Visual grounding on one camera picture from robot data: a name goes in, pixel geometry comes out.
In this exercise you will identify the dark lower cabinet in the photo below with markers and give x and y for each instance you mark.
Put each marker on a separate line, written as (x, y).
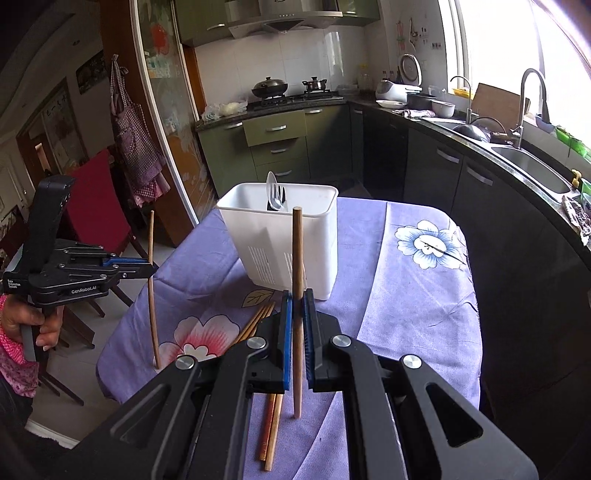
(475, 272)

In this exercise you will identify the red wooden chair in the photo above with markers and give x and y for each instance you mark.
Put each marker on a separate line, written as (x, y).
(93, 210)

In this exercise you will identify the gas stove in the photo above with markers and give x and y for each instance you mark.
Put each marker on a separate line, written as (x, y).
(298, 99)

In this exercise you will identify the checkered purple apron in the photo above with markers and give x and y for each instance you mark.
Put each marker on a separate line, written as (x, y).
(143, 162)

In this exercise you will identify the black plastic fork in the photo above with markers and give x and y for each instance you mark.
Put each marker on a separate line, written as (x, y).
(278, 199)

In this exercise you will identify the white plastic spoon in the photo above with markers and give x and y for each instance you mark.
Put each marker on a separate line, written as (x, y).
(270, 179)

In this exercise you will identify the small steel pot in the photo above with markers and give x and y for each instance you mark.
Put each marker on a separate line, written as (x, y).
(315, 84)

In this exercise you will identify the person's left hand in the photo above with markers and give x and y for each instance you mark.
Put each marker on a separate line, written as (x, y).
(16, 312)

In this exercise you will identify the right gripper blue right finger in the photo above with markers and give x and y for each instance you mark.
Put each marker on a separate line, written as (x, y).
(312, 338)

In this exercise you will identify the pink sleeve forearm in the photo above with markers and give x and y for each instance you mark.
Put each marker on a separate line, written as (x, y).
(20, 373)

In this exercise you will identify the black cooking pot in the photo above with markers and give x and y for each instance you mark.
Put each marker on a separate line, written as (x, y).
(419, 101)

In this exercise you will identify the black wok with lid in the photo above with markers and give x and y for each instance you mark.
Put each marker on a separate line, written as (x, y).
(269, 88)

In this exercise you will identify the green lower cabinet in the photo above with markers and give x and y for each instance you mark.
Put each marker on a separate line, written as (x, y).
(310, 145)

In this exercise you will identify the white rice cooker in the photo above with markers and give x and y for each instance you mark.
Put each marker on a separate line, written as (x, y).
(405, 81)

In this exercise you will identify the stainless range hood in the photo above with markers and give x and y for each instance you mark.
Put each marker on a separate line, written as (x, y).
(277, 16)

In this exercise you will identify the white bowl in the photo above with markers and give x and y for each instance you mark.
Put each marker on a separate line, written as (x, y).
(443, 109)

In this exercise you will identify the white plastic utensil holder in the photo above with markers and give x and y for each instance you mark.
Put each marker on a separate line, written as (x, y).
(262, 238)

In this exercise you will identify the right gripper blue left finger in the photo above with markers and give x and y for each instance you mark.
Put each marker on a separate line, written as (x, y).
(282, 344)

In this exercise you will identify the wooden cutting board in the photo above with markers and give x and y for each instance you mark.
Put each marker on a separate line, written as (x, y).
(503, 105)

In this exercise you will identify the wooden chopstick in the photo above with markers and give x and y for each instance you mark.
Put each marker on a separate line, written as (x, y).
(274, 433)
(242, 336)
(267, 424)
(298, 323)
(267, 311)
(151, 296)

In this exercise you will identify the stainless kitchen sink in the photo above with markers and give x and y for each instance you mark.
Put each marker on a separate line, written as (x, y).
(534, 168)

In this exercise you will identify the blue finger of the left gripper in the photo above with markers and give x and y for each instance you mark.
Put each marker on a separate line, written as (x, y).
(126, 262)

